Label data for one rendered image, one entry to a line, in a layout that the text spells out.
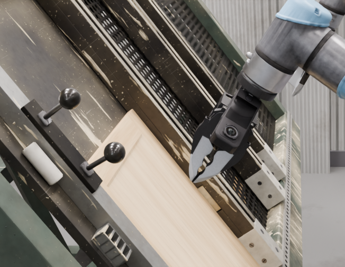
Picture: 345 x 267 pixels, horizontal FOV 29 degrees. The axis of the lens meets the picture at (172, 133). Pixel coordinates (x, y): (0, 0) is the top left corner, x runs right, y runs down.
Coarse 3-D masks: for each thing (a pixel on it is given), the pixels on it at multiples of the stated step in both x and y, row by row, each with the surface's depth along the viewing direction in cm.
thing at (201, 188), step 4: (200, 188) 169; (204, 188) 169; (204, 192) 170; (204, 196) 170; (208, 196) 170; (208, 200) 170; (212, 200) 170; (212, 204) 170; (216, 204) 170; (216, 208) 170; (220, 208) 170
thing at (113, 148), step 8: (112, 144) 112; (120, 144) 113; (104, 152) 113; (112, 152) 112; (120, 152) 112; (96, 160) 118; (104, 160) 116; (112, 160) 112; (120, 160) 112; (88, 168) 120
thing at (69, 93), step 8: (64, 88) 111; (72, 88) 111; (64, 96) 110; (72, 96) 110; (80, 96) 112; (64, 104) 110; (72, 104) 110; (40, 112) 118; (48, 112) 117; (56, 112) 116; (48, 120) 119
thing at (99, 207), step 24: (0, 72) 119; (0, 96) 117; (24, 96) 121; (24, 120) 117; (24, 144) 119; (48, 144) 118; (72, 192) 120; (96, 192) 122; (96, 216) 121; (120, 216) 124; (144, 240) 126; (144, 264) 123
